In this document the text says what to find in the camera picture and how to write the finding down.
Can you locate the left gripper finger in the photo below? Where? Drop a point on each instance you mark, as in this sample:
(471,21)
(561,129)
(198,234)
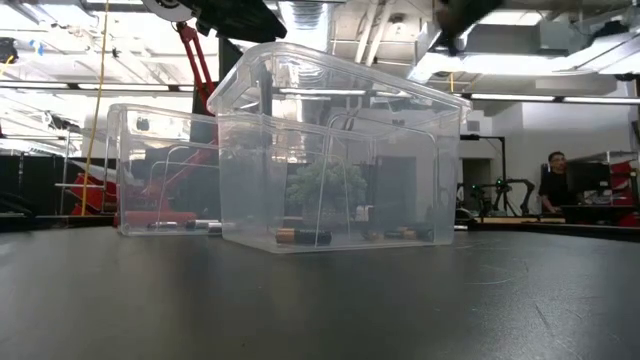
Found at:
(260,22)

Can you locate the clear plastic bin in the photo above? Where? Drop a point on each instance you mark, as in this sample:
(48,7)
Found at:
(380,165)
(150,165)

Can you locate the copper top black battery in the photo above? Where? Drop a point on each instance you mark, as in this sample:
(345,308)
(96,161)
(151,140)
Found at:
(305,237)
(400,233)

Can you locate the black background robot arm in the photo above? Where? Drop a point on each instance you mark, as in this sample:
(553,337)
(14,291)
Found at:
(522,192)

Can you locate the red desk lamp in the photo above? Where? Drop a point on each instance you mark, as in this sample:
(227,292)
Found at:
(187,35)

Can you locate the black partition panel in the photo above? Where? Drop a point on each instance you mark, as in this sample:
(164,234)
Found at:
(225,57)

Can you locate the green succulent in pot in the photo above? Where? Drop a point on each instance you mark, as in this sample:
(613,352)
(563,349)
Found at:
(325,185)

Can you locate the person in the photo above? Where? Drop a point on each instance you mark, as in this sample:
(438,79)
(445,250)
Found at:
(552,187)

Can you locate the black computer monitor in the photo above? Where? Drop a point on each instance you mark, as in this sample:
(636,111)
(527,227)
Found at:
(587,180)

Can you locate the red storage rack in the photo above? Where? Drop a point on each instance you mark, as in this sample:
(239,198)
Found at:
(100,192)

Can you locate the small white box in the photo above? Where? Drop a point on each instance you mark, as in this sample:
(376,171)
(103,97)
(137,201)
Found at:
(364,213)

